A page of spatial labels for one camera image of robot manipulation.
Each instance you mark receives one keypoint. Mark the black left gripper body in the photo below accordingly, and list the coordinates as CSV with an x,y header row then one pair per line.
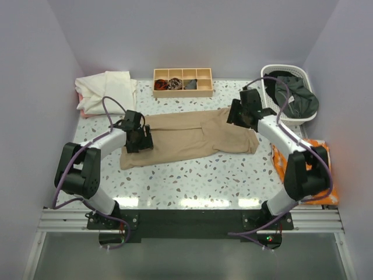
x,y
144,139

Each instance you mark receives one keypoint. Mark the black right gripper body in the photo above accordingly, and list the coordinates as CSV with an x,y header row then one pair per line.
x,y
236,114

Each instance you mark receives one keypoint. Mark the beige t-shirt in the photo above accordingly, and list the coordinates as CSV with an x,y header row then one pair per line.
x,y
191,135

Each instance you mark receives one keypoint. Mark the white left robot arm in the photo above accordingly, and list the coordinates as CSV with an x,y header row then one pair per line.
x,y
78,173

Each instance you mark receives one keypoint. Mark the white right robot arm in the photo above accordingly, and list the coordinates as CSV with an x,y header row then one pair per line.
x,y
307,171

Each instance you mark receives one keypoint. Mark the black garment in basket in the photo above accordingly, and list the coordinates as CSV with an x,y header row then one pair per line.
x,y
271,84

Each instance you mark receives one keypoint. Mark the wooden compartment organizer box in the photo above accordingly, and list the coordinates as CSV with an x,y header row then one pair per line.
x,y
203,75

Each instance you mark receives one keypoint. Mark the dark green t-shirt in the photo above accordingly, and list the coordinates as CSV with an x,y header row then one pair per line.
x,y
302,102

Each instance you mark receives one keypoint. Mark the orange tie-dye folded t-shirt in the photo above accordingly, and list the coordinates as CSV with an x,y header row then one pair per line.
x,y
280,164

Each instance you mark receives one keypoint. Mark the grey rolled sock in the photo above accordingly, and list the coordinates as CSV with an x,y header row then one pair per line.
x,y
190,84

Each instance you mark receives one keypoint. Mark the cream folded t-shirt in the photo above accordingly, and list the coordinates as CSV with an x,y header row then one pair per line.
x,y
107,92

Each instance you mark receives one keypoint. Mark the orange black rolled sock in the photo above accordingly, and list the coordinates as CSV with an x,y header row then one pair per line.
x,y
160,84

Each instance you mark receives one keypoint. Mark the pink folded t-shirt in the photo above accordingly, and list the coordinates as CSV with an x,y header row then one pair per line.
x,y
82,113

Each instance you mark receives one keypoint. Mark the brown patterned rolled sock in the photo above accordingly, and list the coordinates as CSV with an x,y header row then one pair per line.
x,y
175,84

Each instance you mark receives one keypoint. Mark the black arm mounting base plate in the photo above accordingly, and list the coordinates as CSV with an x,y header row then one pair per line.
x,y
187,224

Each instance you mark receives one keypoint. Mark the aluminium frame rail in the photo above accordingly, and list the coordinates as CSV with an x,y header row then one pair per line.
x,y
305,220

